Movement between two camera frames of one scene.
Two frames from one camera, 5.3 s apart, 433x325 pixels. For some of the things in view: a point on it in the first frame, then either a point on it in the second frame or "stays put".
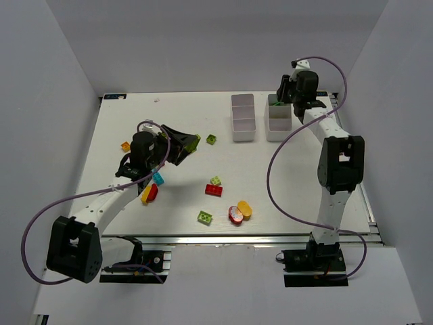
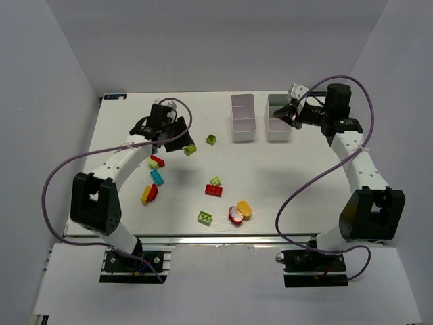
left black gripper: x=168 y=145 to x=170 y=133
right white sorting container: x=278 y=119 stays put
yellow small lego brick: x=145 y=193 stays put
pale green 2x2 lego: x=216 y=180 stays put
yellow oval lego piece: x=245 y=208 stays put
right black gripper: x=283 y=92 to x=295 y=115
